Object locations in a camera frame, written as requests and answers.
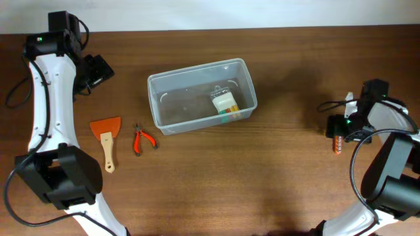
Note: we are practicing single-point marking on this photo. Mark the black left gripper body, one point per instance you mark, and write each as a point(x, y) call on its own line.
point(99, 70)

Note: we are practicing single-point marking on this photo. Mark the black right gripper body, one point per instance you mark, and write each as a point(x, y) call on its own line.
point(333, 126)

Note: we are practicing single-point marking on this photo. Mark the orange scraper with wooden handle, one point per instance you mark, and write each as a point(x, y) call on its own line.
point(106, 130)

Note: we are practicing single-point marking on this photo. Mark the clear plastic container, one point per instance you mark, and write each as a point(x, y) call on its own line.
point(180, 99)

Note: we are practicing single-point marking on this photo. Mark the clear pack of coloured plugs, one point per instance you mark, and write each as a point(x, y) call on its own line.
point(223, 100)

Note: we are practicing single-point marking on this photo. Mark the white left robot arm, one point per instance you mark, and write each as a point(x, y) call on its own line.
point(55, 168)

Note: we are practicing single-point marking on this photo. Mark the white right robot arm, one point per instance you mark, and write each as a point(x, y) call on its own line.
point(386, 195)

